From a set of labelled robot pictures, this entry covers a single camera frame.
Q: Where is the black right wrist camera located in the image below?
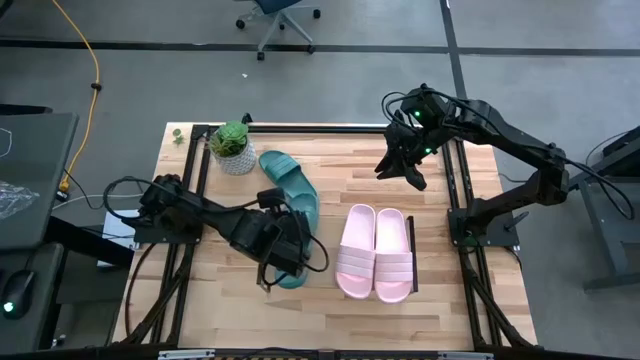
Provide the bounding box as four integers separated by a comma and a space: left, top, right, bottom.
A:
399, 87, 441, 124

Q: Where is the succulent in white patterned pot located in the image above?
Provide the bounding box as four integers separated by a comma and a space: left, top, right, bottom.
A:
207, 120, 258, 177

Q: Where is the clear plastic bag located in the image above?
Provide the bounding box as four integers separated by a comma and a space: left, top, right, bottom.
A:
0, 180, 40, 221

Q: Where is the black computer mouse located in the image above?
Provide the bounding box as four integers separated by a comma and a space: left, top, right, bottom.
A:
0, 268, 37, 321

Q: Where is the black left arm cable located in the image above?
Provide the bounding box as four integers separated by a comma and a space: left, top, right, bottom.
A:
102, 174, 166, 221

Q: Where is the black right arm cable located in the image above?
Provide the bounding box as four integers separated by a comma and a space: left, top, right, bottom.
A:
549, 154, 636, 221

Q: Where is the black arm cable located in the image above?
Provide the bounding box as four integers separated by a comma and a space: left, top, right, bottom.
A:
549, 154, 636, 221
102, 174, 166, 221

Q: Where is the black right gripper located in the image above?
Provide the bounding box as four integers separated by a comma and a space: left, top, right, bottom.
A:
374, 122, 441, 193

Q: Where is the office chair base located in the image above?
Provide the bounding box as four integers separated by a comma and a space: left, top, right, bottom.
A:
234, 0, 322, 62

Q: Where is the yellow cable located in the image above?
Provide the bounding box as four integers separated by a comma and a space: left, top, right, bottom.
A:
49, 0, 101, 194

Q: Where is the black aluminium table frame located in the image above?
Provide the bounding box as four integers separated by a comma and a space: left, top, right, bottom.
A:
112, 122, 539, 351

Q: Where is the pink rubber slide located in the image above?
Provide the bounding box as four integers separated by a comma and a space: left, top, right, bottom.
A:
334, 203, 377, 300
373, 207, 415, 305

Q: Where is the dark grey desk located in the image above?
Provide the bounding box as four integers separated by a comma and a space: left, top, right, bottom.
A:
0, 103, 81, 354

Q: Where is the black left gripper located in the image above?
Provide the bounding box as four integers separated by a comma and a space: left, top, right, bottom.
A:
269, 209, 314, 279

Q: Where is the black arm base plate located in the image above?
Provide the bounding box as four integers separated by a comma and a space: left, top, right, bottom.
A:
133, 219, 204, 245
448, 207, 521, 249

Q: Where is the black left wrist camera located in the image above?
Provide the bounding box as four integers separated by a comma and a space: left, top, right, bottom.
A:
257, 187, 286, 211

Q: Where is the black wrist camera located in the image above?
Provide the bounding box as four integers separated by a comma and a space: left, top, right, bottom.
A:
399, 87, 441, 124
257, 187, 286, 211

